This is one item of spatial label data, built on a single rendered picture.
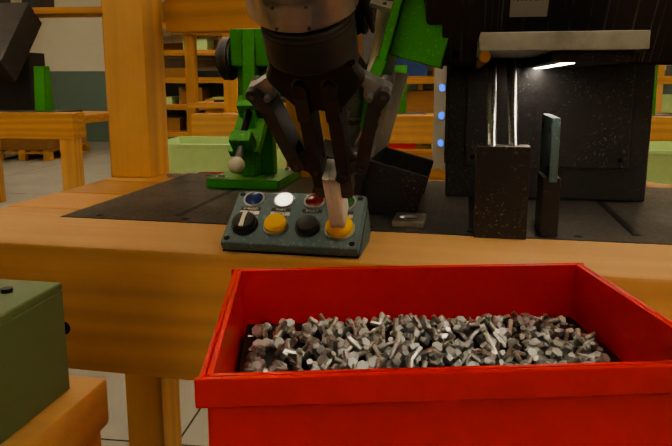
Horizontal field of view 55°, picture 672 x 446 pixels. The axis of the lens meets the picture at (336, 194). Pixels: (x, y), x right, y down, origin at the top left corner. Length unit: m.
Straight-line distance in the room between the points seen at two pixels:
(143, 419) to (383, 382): 1.25
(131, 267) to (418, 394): 0.44
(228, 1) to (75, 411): 1.04
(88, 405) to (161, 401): 1.02
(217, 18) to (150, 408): 0.88
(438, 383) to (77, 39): 12.17
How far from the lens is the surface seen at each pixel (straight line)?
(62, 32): 12.59
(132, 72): 1.40
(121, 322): 0.77
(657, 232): 0.87
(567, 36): 0.69
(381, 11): 0.96
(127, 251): 0.74
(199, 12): 1.44
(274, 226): 0.68
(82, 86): 12.41
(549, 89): 1.03
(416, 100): 7.87
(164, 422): 1.58
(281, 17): 0.48
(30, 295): 0.50
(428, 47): 0.87
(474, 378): 0.38
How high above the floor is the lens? 1.08
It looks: 10 degrees down
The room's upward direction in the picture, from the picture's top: straight up
